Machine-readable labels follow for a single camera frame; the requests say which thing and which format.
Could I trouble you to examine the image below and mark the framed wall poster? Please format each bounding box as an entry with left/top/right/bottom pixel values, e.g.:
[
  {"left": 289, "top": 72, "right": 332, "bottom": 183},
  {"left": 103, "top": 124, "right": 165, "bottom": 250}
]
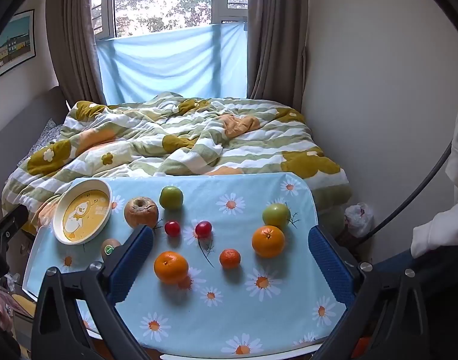
[{"left": 0, "top": 8, "right": 36, "bottom": 85}]

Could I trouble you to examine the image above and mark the large orange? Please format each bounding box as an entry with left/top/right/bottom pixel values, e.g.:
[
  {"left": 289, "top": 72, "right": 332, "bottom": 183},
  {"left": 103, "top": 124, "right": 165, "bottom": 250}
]
[
  {"left": 154, "top": 251, "right": 189, "bottom": 284},
  {"left": 252, "top": 225, "right": 286, "bottom": 259}
]

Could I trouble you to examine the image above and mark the wrinkled brown apple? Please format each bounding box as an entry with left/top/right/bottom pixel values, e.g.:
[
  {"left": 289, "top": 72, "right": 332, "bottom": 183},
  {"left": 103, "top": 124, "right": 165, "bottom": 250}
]
[{"left": 124, "top": 196, "right": 159, "bottom": 229}]

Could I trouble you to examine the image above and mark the light blue daisy tablecloth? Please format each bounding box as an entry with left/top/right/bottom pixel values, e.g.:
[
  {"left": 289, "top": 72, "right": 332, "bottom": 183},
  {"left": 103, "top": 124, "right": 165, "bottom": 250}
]
[{"left": 23, "top": 172, "right": 350, "bottom": 359}]

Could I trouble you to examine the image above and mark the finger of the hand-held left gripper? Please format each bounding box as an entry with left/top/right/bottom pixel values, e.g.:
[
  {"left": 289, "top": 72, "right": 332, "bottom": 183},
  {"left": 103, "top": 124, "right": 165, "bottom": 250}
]
[{"left": 0, "top": 205, "right": 29, "bottom": 241}]

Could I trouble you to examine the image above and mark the grey bed headboard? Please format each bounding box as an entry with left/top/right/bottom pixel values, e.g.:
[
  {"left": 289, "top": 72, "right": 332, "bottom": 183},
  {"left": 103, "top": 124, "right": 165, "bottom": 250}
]
[{"left": 0, "top": 86, "right": 70, "bottom": 181}]

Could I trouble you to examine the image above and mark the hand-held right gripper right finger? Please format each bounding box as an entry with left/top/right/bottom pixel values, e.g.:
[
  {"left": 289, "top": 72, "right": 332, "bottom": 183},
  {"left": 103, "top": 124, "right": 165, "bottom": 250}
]
[{"left": 309, "top": 224, "right": 431, "bottom": 360}]

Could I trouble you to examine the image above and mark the black cable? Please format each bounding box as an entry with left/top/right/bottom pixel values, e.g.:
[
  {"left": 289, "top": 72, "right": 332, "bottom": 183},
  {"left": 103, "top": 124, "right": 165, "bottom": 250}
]
[{"left": 351, "top": 135, "right": 455, "bottom": 248}]

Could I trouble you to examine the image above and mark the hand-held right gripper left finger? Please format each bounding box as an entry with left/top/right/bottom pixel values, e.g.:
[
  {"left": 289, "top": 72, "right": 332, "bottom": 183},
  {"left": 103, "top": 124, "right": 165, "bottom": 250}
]
[{"left": 31, "top": 224, "right": 166, "bottom": 360}]

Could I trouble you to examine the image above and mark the cream plate with bear print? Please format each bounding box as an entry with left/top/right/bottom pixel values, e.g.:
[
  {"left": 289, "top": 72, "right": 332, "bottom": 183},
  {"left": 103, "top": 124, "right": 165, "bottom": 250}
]
[{"left": 53, "top": 179, "right": 113, "bottom": 245}]

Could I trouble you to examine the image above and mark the kiwi with green sticker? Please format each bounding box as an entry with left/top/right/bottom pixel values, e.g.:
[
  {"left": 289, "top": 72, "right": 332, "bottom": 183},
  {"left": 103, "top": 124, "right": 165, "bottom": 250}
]
[{"left": 101, "top": 238, "right": 122, "bottom": 263}]

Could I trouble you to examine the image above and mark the window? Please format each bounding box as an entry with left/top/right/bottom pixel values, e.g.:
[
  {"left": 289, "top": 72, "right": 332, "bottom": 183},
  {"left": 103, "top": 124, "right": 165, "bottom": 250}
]
[{"left": 90, "top": 0, "right": 250, "bottom": 40}]

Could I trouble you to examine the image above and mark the light blue window cloth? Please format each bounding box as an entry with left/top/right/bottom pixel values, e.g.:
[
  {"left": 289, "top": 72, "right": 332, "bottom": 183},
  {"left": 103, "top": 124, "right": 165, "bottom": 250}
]
[{"left": 97, "top": 22, "right": 248, "bottom": 106}]

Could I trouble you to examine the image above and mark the brown curtain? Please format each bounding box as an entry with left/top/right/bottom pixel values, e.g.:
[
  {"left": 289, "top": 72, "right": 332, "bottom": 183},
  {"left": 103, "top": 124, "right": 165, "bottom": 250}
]
[
  {"left": 246, "top": 0, "right": 308, "bottom": 115},
  {"left": 45, "top": 0, "right": 115, "bottom": 106}
]

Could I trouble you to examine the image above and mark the white plastic bag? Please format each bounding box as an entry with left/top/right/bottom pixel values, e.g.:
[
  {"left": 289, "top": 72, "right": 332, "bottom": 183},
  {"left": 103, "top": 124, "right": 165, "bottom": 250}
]
[{"left": 344, "top": 202, "right": 375, "bottom": 239}]

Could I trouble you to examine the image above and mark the grey patterned bed sheet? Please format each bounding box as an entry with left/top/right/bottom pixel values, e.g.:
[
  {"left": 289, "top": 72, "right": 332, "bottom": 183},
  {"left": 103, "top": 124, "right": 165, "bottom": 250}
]
[{"left": 17, "top": 118, "right": 66, "bottom": 169}]

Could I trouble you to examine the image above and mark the green apple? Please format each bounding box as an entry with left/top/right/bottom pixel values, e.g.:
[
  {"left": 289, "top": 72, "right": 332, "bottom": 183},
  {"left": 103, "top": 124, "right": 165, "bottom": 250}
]
[
  {"left": 159, "top": 185, "right": 184, "bottom": 211},
  {"left": 262, "top": 202, "right": 291, "bottom": 230}
]

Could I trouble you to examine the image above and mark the green striped flower quilt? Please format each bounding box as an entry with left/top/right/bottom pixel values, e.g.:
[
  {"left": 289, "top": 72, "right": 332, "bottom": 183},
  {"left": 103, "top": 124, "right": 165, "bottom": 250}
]
[{"left": 2, "top": 94, "right": 351, "bottom": 233}]

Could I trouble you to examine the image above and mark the small mandarin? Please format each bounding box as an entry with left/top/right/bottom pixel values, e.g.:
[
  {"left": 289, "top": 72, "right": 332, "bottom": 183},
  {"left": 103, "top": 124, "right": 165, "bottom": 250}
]
[{"left": 219, "top": 248, "right": 241, "bottom": 270}]

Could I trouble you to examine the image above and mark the person's white hoodie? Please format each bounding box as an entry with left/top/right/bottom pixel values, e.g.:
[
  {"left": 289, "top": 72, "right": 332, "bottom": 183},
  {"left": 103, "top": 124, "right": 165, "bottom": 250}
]
[{"left": 410, "top": 82, "right": 458, "bottom": 259}]

